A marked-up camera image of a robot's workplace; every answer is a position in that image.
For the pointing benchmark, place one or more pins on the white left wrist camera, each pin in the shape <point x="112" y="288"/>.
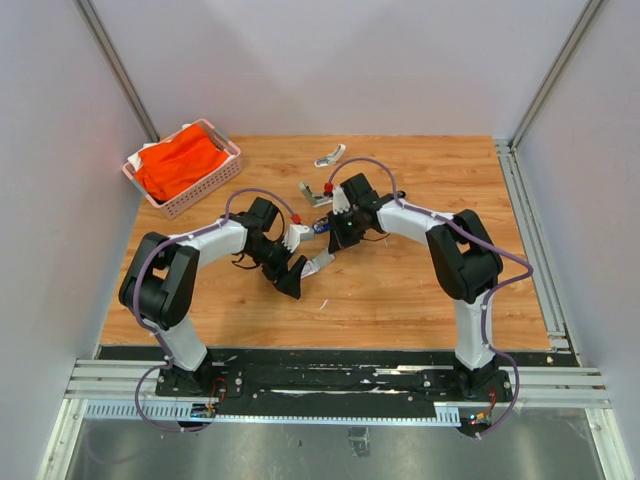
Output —
<point x="297" y="234"/>

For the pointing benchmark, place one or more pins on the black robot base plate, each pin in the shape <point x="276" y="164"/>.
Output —
<point x="304" y="381"/>

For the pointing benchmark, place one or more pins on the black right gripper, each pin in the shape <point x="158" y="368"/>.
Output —
<point x="338" y="239"/>

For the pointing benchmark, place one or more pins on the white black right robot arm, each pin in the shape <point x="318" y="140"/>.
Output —
<point x="465" y="268"/>

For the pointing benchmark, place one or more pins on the left aluminium frame post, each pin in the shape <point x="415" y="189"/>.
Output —
<point x="98" y="31"/>

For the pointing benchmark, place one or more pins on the right aluminium frame post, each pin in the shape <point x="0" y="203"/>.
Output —
<point x="585" y="21"/>

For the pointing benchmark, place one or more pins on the grey white stapler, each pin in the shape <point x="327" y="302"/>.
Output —
<point x="316" y="200"/>

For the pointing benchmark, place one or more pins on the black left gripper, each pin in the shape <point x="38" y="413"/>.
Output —
<point x="287" y="281"/>

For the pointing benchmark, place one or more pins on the aluminium frame post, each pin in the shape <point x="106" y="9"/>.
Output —
<point x="98" y="31"/>
<point x="585" y="21"/>

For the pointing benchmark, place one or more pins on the orange cloth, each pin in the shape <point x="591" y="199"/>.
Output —
<point x="166" y="169"/>

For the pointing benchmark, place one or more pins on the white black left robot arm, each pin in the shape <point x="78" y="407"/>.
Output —
<point x="159" y="284"/>

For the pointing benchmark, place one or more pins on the grey slotted cable duct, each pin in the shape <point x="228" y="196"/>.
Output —
<point x="183" y="411"/>

